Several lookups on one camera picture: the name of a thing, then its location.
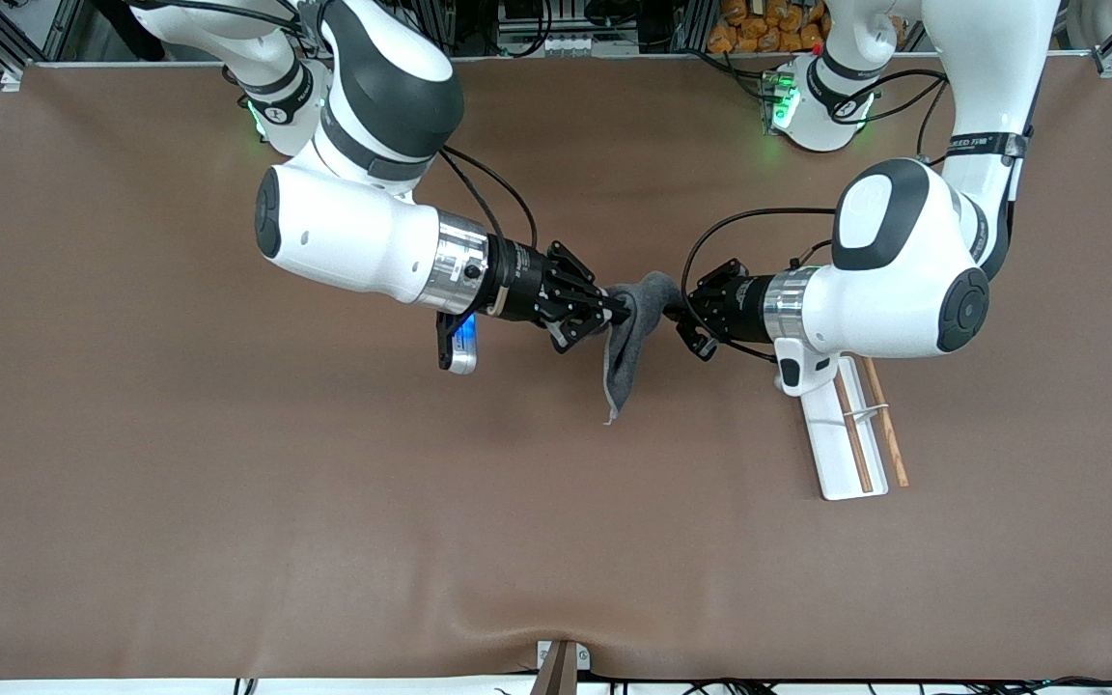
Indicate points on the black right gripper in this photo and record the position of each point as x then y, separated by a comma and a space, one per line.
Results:
521, 282

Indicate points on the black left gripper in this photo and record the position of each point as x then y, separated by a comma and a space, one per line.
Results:
741, 302

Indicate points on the grey microfibre towel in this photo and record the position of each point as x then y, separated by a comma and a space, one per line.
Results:
628, 338

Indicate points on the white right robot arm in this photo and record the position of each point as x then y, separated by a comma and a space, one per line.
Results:
344, 232

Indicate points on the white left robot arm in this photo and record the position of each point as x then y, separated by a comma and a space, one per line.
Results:
903, 280

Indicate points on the white rack base tray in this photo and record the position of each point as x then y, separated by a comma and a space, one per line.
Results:
836, 454

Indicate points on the wooden rack rod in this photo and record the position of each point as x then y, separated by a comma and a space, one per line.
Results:
894, 454
855, 434

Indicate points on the white connector block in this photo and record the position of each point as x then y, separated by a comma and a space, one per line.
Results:
575, 45

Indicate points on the orange mesh bag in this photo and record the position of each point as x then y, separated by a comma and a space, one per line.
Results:
759, 29

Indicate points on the brown table mat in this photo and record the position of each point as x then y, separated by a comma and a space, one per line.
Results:
228, 483

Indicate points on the white rack bracket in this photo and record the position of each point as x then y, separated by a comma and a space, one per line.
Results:
867, 411

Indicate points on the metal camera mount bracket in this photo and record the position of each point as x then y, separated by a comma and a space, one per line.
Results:
561, 666

